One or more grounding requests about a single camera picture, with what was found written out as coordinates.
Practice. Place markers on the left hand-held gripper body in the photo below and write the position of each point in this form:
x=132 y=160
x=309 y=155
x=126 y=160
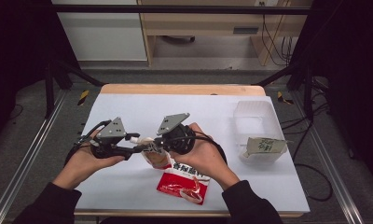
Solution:
x=108 y=141

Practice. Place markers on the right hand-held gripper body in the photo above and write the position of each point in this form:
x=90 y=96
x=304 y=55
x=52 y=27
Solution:
x=178 y=140

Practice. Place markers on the beige sauce pouch with spout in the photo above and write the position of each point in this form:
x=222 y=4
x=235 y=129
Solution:
x=156 y=158

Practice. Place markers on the red seasoning packet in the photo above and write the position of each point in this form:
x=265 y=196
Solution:
x=181 y=186

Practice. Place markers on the translucent plastic container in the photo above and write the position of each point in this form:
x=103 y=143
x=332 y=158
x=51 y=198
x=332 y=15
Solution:
x=253 y=118

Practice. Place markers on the pale green packet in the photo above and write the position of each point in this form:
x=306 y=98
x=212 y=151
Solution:
x=265 y=145

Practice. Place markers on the person's right hand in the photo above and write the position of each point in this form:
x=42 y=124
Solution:
x=206 y=158

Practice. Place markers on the person's left hand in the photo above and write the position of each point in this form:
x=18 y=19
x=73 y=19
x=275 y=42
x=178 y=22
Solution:
x=82 y=168

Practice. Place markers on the white table cover sheet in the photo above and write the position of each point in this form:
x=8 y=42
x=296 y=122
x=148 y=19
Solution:
x=128 y=186

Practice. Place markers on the yellow black tape strip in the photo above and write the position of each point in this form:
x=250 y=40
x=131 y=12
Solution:
x=83 y=97
x=282 y=98

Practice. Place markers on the black metal stand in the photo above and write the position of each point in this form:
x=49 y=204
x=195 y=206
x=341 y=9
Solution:
x=299 y=74
x=60 y=74

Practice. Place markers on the white cabinet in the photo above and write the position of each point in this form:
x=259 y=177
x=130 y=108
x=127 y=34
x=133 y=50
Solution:
x=103 y=37

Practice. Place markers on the light wooden desk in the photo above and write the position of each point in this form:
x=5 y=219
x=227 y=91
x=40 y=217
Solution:
x=206 y=23

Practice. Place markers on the black curtain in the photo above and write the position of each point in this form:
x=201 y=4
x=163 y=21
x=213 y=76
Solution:
x=16 y=46
x=355 y=77

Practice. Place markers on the aluminium floor rail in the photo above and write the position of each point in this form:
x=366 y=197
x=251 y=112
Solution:
x=23 y=161
x=330 y=168

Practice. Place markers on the black horizontal frame bar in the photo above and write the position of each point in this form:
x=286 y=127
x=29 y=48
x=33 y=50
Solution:
x=175 y=9

